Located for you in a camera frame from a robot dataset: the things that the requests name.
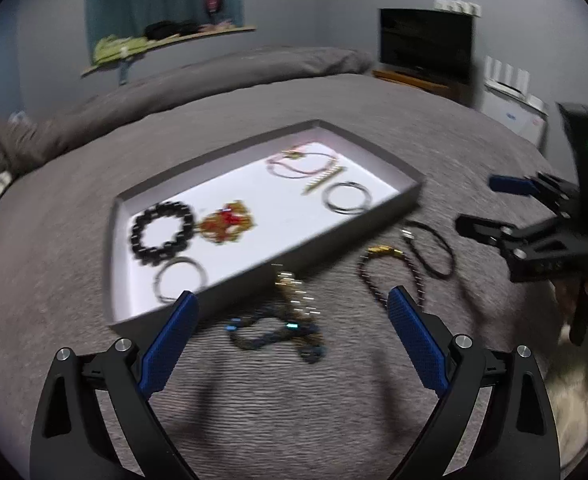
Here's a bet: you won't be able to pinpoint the gold pearl hairpin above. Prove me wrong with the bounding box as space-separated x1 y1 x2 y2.
273 264 321 319

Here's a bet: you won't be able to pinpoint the silver wire bangle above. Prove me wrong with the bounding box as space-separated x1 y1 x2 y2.
153 256 209 305
323 181 373 216

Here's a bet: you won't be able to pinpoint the white appliance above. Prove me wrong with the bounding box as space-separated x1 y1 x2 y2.
478 82 549 149

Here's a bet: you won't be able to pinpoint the dark red bead bracelet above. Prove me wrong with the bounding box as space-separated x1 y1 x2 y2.
357 244 426 312

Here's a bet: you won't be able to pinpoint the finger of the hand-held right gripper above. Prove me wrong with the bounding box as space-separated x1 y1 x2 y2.
456 213 526 252
488 172 577 207

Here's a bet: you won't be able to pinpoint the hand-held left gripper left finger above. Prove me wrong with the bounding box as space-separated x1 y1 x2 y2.
30 290 200 480

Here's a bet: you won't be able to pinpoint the black cloth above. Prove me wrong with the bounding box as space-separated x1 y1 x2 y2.
143 19 200 41

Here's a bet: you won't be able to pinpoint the white wall sockets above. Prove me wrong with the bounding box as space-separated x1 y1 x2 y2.
433 0 483 16

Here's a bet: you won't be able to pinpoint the green cloth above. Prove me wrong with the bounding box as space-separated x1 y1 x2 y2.
92 34 148 64

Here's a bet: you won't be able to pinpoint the wooden window sill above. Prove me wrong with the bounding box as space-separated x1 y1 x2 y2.
80 24 258 79

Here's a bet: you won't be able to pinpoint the wooden television stand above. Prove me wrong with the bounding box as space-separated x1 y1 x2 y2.
371 64 468 104

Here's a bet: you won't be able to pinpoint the grey duvet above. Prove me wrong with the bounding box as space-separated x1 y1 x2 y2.
0 45 375 171

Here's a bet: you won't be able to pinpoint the red and gold bead bracelet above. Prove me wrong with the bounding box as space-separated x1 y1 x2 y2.
198 200 258 245

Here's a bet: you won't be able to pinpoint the grey knitted bedspread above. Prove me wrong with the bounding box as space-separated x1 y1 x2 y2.
0 73 588 480

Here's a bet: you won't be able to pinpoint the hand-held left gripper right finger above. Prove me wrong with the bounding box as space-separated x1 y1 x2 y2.
387 285 561 480

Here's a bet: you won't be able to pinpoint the beige fuzzy cloth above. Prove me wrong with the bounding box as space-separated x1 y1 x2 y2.
544 325 588 466

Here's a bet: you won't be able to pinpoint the pink braided cord necklace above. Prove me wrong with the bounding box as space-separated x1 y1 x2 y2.
267 142 343 180

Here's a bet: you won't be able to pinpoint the black large bead bracelet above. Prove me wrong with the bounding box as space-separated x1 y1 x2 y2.
130 201 196 266

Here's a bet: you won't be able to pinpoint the black cord bracelet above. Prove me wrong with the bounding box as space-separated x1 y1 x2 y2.
401 219 456 279

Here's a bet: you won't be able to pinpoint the shallow grey cardboard box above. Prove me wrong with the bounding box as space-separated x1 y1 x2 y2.
102 119 424 337

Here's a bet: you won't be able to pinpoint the white router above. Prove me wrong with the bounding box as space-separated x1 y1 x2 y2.
483 55 531 92

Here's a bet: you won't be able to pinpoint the black television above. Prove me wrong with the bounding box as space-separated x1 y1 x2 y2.
378 8 475 86

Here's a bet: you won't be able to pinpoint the blue bead necklace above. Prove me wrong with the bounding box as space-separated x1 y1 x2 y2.
226 309 328 364

